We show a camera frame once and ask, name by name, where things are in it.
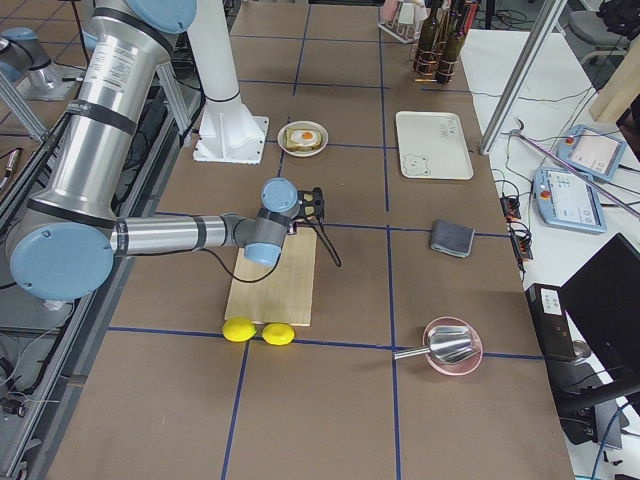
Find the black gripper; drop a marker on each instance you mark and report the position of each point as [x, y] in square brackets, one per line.
[295, 229]

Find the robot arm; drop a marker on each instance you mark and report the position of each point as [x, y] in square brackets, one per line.
[27, 65]
[65, 245]

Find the cream bear tray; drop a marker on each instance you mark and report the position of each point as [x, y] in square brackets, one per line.
[432, 146]

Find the white round plate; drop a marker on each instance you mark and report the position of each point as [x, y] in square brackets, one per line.
[303, 124]

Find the fried egg on toast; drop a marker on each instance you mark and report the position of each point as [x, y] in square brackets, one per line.
[302, 139]

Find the yellow lemon right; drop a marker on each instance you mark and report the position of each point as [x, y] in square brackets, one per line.
[278, 334]

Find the yellow lemon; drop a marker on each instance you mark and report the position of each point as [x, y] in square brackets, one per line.
[238, 329]
[278, 334]

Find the grey folded cloth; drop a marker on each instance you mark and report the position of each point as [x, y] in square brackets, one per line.
[451, 238]

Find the yellow lemon left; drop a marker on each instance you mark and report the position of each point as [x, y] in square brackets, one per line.
[238, 329]

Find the dark wine bottle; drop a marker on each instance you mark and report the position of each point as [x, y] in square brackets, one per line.
[456, 36]
[426, 48]

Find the steel scoop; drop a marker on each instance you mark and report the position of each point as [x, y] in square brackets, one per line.
[446, 344]

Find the pink bowl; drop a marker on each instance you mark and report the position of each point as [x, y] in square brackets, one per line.
[464, 367]

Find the teach pendant near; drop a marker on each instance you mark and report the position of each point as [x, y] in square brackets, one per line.
[565, 201]

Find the teach pendant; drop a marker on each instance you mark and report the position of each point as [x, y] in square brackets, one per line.
[592, 151]
[565, 201]

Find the black computer box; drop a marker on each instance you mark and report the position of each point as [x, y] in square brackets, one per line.
[550, 322]

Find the teach pendant far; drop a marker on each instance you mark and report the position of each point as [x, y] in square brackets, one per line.
[592, 151]

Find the black monitor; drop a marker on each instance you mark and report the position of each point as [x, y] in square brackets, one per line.
[602, 300]

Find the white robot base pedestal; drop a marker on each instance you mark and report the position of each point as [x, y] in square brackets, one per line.
[228, 132]

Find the white wire cup rack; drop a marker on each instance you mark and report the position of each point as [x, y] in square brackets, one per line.
[403, 19]

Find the aluminium frame post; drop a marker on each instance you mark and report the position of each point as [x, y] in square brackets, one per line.
[542, 28]

